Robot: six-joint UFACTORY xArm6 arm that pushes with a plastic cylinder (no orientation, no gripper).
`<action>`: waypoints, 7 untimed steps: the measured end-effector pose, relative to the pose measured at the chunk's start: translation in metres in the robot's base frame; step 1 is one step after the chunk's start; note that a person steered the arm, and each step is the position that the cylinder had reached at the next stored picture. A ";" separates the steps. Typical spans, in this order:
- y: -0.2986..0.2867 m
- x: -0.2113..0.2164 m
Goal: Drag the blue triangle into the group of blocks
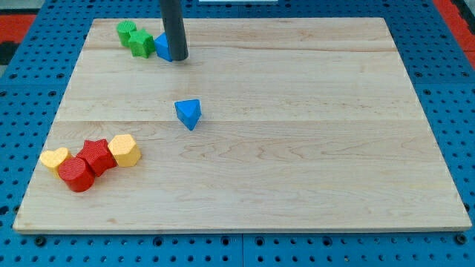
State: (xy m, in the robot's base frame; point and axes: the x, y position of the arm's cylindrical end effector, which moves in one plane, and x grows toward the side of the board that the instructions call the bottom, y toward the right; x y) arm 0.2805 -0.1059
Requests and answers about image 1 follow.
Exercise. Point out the green star block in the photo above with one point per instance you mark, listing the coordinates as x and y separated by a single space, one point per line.
141 43

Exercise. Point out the yellow heart block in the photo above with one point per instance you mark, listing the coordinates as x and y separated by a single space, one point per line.
53 159

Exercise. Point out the green cylinder block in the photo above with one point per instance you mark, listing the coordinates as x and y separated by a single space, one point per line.
124 29

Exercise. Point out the red star block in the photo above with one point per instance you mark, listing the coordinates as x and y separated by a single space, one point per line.
98 156

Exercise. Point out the wooden board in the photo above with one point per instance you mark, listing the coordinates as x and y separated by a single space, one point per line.
307 125

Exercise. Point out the blue triangle block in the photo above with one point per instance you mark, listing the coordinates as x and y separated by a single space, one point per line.
188 112

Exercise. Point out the red cylinder block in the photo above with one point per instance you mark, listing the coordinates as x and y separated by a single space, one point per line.
76 174

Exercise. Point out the yellow hexagon block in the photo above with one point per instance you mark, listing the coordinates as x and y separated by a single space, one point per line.
125 150

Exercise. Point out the blue cube block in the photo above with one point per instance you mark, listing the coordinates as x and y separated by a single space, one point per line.
161 47

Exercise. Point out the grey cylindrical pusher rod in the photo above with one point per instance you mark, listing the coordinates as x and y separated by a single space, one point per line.
172 17

